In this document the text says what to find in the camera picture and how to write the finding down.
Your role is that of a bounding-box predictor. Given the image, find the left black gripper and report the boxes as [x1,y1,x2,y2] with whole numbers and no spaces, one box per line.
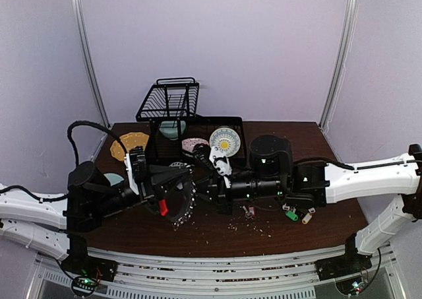
[94,164,189,217]

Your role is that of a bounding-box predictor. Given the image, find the grey keyring organiser red handle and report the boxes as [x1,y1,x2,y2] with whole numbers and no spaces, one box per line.
[158,161,198,230]

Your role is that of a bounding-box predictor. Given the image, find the key with red tag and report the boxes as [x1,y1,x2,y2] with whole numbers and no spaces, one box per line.
[242,206,256,219]

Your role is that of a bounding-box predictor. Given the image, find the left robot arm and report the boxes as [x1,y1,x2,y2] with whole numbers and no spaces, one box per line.
[1,147,196,275]

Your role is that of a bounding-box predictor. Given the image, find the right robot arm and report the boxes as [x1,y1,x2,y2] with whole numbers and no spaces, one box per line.
[193,135,421,279]

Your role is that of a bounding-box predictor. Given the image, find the pile of tagged keys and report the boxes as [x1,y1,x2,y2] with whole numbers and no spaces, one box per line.
[282,204,316,225]

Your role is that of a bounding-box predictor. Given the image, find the pink patterned bowl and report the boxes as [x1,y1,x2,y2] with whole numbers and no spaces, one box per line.
[182,137,210,157]

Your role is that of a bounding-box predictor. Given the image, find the light blue flat plate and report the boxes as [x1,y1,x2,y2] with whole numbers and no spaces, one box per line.
[104,173,125,186]

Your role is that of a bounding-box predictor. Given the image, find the yellow daisy plate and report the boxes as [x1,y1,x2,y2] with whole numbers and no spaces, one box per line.
[208,127,241,157]

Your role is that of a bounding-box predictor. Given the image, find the yellow dotted plate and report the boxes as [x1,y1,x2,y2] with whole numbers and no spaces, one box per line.
[110,132,150,162]

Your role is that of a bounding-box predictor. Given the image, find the pale green bowl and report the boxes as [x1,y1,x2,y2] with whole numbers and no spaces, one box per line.
[159,121,186,141]

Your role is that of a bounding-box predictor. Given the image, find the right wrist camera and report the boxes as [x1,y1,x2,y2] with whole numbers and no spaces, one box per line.
[193,144,232,189]

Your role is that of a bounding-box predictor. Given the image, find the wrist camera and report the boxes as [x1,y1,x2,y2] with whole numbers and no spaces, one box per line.
[125,146,146,197]
[193,144,232,189]

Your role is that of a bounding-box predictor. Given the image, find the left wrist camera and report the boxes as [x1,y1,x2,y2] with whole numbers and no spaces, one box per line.
[125,146,146,197]

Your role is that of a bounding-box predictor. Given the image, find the black wire dish rack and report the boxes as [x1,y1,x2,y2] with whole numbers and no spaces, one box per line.
[135,77,247,167]

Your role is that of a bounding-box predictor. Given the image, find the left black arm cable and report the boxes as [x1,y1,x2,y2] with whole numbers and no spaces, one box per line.
[0,119,133,201]

